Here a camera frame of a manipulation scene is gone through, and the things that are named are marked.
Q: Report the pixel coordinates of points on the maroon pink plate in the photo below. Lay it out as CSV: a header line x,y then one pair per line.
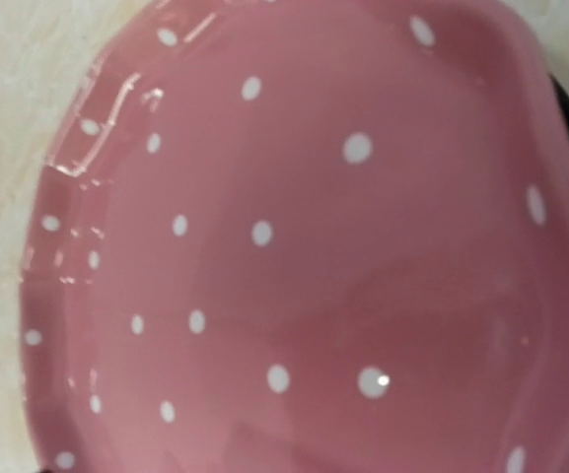
x,y
304,236

